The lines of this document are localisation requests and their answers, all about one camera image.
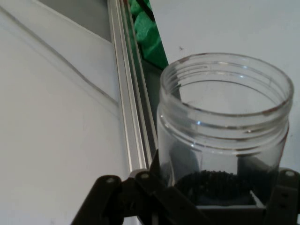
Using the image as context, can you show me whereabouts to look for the green foam puzzle block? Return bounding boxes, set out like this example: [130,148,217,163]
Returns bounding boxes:
[135,14,170,70]
[127,0,152,18]

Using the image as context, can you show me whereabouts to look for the black seeds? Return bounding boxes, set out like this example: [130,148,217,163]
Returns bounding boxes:
[174,170,255,207]

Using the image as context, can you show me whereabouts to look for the white wall cable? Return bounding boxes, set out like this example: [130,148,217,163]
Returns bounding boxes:
[0,4,119,105]

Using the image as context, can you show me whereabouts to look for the clear plastic jar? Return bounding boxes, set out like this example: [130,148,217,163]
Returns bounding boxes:
[156,52,295,209]

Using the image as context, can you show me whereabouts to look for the aluminium wall rail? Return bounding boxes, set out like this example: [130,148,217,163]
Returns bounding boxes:
[106,0,159,174]

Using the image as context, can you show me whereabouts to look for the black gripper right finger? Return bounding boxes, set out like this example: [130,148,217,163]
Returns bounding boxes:
[264,168,300,225]

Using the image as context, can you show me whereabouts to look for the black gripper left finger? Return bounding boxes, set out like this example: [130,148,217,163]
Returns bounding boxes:
[70,149,211,225]

